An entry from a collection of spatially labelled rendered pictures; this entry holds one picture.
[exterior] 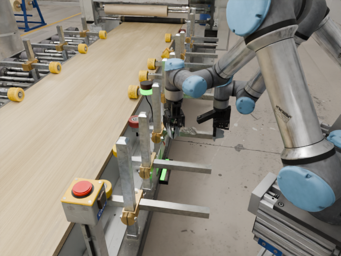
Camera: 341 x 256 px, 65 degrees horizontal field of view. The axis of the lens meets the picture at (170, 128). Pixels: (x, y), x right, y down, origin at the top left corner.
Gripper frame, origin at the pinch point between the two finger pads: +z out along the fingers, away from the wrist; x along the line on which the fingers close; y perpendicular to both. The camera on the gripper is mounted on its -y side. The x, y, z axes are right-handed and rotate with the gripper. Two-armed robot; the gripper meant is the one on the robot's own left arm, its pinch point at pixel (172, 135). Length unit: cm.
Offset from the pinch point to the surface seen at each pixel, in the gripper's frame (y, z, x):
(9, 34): -361, 34, -183
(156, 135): -15.0, 9.4, -5.8
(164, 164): 5.8, 11.7, -4.8
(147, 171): 9.7, 10.9, -12.9
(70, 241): 32, 19, -44
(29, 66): -106, 0, -86
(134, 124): -22.3, 6.3, -16.2
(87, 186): 54, -27, -29
